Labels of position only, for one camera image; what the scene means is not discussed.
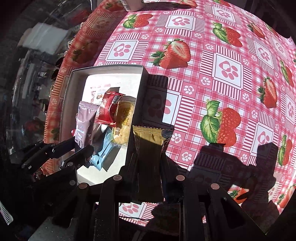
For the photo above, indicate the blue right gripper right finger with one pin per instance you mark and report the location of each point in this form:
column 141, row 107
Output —
column 189, row 195

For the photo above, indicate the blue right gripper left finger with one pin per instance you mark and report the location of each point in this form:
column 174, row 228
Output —
column 115, row 190

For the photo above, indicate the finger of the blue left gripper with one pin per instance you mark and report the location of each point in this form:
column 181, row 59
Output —
column 38, row 155
column 79, row 158

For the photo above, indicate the pink snack stick packet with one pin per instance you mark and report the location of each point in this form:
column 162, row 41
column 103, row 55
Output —
column 84, row 123

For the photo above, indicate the red foil candy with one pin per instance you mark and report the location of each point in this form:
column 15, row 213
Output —
column 107, row 109

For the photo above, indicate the gold snack packet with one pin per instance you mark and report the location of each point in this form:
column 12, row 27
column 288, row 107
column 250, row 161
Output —
column 149, row 144

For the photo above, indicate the white snack packet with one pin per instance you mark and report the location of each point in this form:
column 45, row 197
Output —
column 98, row 94

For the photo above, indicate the light blue snack packet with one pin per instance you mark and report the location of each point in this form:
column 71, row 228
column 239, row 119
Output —
column 105, row 151

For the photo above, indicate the yellow rice cracker packet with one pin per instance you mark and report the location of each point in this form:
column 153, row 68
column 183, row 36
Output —
column 123, row 118

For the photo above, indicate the white cardboard box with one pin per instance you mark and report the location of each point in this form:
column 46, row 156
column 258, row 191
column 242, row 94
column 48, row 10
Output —
column 132, row 81

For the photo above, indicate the pink strawberry tablecloth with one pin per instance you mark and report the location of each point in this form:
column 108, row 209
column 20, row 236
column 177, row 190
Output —
column 224, row 80

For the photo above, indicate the white plastic bottle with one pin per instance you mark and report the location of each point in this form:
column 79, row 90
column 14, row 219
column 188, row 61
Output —
column 132, row 5

